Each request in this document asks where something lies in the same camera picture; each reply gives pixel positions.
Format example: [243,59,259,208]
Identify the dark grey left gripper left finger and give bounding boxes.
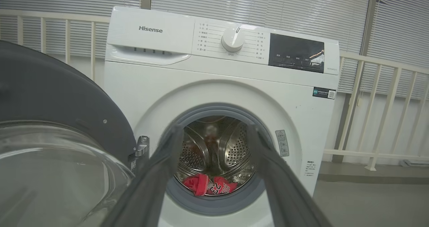
[101,123,185,227]

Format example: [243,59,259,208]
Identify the white detergent drawer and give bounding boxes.
[106,6,195,66]

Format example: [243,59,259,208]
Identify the chrome door hinge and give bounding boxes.
[134,136,150,158]

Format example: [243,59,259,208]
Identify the grey flat floor object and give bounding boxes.
[401,159,429,167]

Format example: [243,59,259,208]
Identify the grey warning sticker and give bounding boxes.
[275,130,289,157]

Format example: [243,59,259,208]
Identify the black display panel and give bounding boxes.
[268,33,325,74]

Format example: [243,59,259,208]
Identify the black round washer door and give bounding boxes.
[0,41,149,227]

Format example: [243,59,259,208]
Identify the white washing machine body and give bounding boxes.
[104,6,341,227]

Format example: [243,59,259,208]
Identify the white round control knob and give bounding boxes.
[221,27,245,52]

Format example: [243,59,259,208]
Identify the red sports jersey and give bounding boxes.
[183,173,238,196]

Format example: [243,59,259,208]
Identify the printed black text label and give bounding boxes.
[304,160,317,177]

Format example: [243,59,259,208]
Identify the black sticker with QR code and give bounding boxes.
[313,87,336,100]

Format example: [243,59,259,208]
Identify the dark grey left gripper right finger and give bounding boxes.
[248,124,332,227]

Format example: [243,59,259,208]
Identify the stainless steel washing machine drum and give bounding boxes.
[176,116,257,196]

